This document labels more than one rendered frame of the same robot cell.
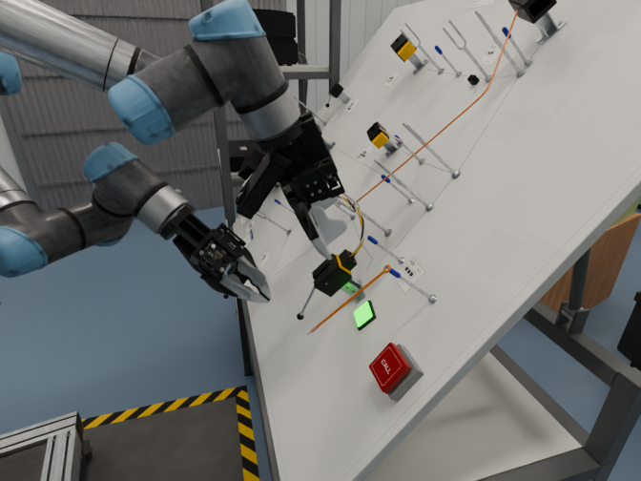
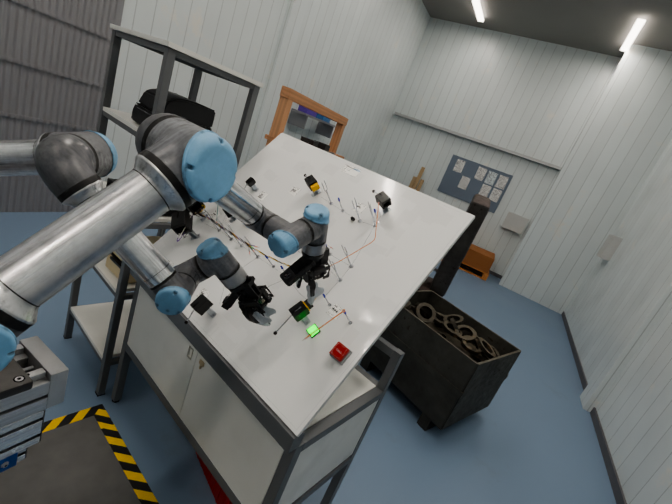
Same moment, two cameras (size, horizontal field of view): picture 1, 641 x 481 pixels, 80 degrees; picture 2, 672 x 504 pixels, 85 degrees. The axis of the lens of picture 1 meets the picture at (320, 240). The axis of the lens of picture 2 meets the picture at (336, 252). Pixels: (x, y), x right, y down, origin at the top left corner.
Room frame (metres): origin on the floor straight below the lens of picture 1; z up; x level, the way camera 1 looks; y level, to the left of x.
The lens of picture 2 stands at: (-0.34, 0.71, 1.75)
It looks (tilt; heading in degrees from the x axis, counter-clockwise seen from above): 17 degrees down; 319
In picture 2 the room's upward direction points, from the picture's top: 21 degrees clockwise
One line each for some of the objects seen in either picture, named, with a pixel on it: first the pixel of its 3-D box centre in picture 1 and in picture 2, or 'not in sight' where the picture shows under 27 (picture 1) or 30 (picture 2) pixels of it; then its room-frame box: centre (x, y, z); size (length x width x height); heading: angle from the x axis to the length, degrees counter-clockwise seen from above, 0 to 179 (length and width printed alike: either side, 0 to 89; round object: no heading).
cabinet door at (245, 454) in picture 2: not in sight; (226, 426); (0.61, 0.09, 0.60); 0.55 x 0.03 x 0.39; 16
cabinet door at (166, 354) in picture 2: not in sight; (161, 342); (1.14, 0.24, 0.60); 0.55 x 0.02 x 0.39; 16
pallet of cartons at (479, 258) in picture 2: not in sight; (462, 254); (4.34, -6.97, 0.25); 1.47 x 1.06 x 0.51; 26
